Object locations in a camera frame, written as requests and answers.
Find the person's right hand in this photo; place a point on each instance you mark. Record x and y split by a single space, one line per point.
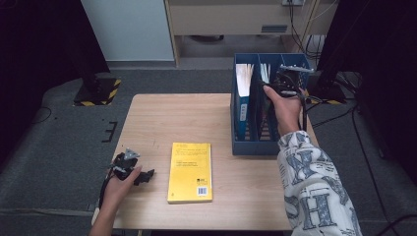
288 113

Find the light blue book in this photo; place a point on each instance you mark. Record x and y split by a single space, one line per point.
244 82

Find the grey tape piece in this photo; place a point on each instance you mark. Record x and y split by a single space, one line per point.
92 206

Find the white panel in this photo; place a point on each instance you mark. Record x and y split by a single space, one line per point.
131 29

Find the black tape floor mark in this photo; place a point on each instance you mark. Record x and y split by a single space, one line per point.
110 131

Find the yellow book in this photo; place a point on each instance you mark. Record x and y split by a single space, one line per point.
190 172

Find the person's left hand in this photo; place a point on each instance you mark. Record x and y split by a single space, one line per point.
118 193

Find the white power strip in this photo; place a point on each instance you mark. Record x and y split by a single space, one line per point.
292 2

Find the blue plastic file rack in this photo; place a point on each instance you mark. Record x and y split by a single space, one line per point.
252 147

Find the beige wooden cabinet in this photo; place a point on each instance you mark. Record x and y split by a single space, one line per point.
229 18

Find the dark curtain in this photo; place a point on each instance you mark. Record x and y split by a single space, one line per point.
39 49
387 65

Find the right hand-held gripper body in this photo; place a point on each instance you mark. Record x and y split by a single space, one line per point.
288 83

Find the striped black stand base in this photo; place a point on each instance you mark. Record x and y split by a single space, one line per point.
327 93
98 93

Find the dark blue illustrated book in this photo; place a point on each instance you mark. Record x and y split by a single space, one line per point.
266 111

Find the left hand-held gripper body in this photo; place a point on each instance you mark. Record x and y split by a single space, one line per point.
124 165

